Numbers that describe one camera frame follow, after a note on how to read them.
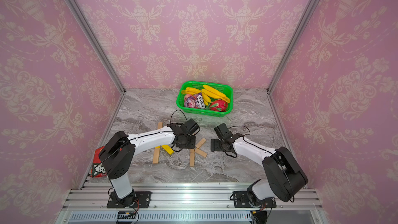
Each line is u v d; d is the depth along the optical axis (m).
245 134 0.64
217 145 0.81
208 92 1.09
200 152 0.89
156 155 0.88
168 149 0.90
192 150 0.90
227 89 1.09
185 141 0.70
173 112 1.09
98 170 0.79
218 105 1.00
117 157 0.46
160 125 1.00
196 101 1.05
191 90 1.11
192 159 0.86
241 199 0.73
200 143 0.92
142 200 0.74
